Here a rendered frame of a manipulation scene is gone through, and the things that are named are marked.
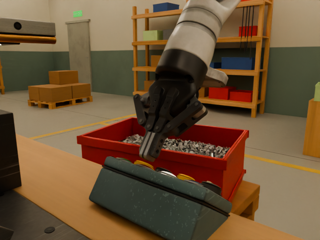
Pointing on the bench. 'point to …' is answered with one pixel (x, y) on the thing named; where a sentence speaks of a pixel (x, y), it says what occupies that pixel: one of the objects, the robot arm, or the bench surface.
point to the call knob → (212, 186)
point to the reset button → (184, 177)
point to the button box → (159, 201)
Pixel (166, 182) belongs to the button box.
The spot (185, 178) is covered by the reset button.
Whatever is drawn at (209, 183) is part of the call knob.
